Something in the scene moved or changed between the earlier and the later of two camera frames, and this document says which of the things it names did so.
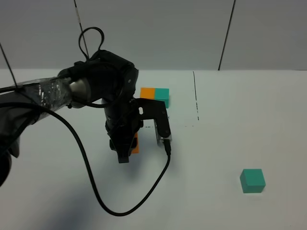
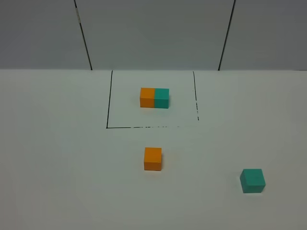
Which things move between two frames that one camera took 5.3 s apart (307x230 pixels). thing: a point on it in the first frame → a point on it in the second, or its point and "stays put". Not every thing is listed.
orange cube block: [135, 150] → [152, 158]
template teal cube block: [162, 94] stays put
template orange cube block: [147, 92] stays put
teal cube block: [253, 180] stays put
